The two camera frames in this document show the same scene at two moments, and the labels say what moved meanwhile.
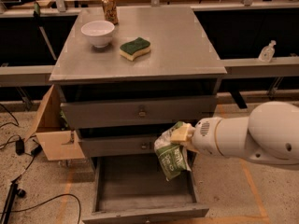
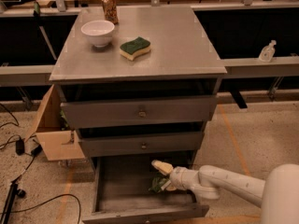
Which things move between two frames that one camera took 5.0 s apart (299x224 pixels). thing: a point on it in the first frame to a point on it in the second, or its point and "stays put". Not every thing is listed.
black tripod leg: (14, 191) stays put
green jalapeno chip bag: (172, 157) to (160, 183)
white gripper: (204, 136) to (178, 177)
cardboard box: (58, 142) stays put
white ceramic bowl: (98, 32) stays put
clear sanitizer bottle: (267, 52) stays put
